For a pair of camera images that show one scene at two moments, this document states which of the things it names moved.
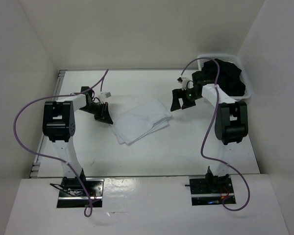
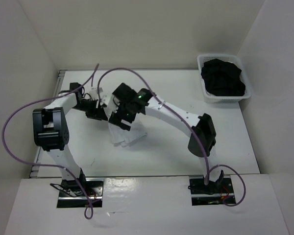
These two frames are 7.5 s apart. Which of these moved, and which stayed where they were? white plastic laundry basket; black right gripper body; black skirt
Moved: black right gripper body
Stayed: black skirt; white plastic laundry basket
